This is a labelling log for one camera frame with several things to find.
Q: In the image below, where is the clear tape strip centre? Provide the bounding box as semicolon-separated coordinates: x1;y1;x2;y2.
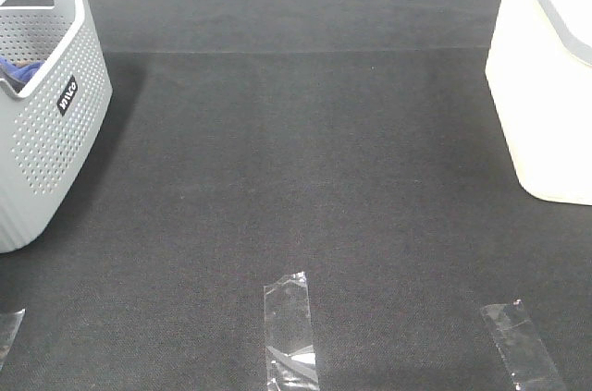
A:
264;272;319;390

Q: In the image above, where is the black fabric table mat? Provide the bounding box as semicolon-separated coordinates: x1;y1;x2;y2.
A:
1;0;591;390

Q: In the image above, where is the blue towel in basket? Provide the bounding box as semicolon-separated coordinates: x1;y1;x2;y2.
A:
0;56;43;92

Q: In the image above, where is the clear tape strip left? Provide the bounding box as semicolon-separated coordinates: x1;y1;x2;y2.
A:
0;309;26;370

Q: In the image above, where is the grey perforated laundry basket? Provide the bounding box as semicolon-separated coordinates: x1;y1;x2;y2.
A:
1;0;113;252

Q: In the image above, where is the clear tape strip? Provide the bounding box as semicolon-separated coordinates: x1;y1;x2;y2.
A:
480;299;567;391
264;272;319;390
0;309;26;370

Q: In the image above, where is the clear tape strip right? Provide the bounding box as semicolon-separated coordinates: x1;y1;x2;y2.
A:
480;299;567;391

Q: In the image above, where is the cream plastic storage bin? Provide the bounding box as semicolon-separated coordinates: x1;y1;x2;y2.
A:
485;0;591;205

